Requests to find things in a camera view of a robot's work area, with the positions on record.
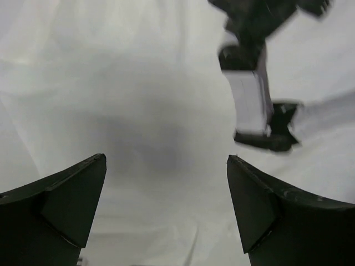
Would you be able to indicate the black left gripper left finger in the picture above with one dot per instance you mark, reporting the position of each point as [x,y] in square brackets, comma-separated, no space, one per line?
[48,222]

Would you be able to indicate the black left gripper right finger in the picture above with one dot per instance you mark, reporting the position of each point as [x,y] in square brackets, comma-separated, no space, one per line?
[282,225]

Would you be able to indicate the white t-shirt with robot print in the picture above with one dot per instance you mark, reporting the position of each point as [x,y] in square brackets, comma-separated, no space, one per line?
[140,82]

